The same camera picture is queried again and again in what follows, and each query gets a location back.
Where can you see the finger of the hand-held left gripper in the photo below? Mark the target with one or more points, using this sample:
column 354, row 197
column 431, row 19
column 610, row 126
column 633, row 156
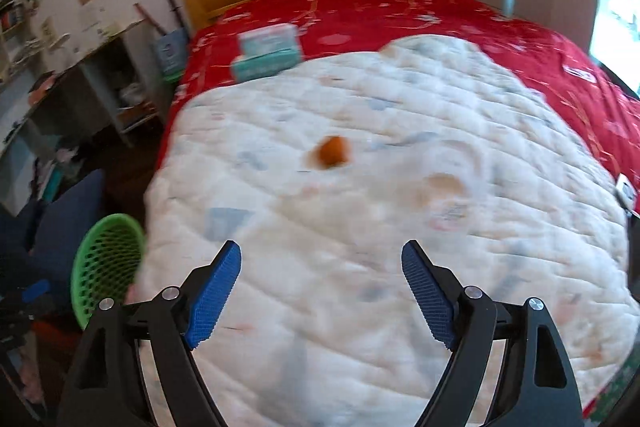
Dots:
column 36, row 290

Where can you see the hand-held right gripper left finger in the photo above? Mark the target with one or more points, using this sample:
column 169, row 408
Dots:
column 215, row 302

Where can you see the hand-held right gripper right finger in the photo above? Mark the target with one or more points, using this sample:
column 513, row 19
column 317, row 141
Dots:
column 427, row 302

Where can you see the green mesh plastic basket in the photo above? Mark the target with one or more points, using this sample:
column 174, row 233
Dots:
column 100, row 257

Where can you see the small orange fruit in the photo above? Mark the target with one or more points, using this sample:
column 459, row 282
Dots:
column 330, row 152

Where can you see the dark blue cloth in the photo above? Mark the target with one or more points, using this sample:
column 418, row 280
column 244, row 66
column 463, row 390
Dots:
column 70, row 222

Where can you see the white quilted blanket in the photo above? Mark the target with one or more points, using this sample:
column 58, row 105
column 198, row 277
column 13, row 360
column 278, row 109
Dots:
column 350, row 207

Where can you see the white desk shelf unit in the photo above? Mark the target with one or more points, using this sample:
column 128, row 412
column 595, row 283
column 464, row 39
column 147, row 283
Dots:
column 100, row 77

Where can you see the white power bank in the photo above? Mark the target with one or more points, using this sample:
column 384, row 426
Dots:
column 625, row 191

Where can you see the green plastic stool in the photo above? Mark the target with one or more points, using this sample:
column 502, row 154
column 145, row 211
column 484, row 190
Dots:
column 174, row 77

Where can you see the teal tissue pack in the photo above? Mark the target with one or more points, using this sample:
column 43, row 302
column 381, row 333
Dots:
column 265, row 66
column 267, row 39

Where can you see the blue gift bag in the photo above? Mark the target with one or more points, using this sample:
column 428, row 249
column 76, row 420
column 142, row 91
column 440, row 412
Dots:
column 170, row 52

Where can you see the red long stick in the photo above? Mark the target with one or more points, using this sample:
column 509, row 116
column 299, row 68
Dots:
column 150, row 18

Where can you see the dark long stick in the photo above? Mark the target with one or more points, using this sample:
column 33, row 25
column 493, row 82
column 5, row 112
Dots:
column 174, row 7

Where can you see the glass balcony door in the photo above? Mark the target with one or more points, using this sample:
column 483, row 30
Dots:
column 617, row 17

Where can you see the wall bookshelf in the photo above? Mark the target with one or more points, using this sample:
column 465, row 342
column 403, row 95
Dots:
column 15, row 22

